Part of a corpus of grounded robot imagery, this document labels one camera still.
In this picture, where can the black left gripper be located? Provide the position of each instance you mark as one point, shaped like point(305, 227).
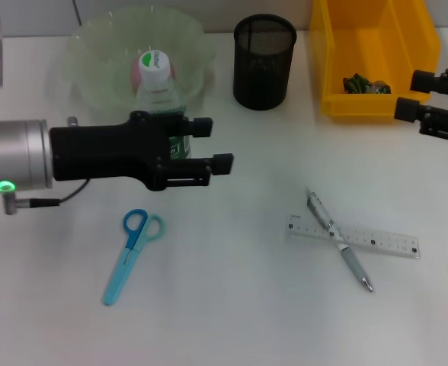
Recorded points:
point(106, 152)

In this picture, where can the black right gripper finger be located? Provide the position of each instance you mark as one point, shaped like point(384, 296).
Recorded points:
point(407, 108)
point(424, 80)

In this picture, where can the green plastic wrapper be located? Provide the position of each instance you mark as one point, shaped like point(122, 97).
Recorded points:
point(355, 84)

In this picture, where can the clear green-label water bottle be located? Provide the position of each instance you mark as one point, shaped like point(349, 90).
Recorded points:
point(159, 99)

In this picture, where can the pink peach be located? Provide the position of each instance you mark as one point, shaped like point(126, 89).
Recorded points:
point(135, 76)

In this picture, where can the blue scissors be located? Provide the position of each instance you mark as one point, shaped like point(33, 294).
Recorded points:
point(119, 274)

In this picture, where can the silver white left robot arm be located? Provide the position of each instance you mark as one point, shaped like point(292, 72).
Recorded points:
point(14, 152)

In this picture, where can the black mesh pen holder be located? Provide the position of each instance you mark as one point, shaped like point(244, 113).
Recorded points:
point(262, 76)

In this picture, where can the clear plastic ruler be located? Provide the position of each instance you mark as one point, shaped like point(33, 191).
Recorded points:
point(384, 240)

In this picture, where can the translucent green fruit bowl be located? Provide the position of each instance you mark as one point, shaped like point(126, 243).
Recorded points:
point(106, 57)

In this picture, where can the silver ballpoint pen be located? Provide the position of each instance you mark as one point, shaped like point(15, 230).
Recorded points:
point(338, 244)

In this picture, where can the yellow plastic bin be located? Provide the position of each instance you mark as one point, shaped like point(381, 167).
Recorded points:
point(376, 49)

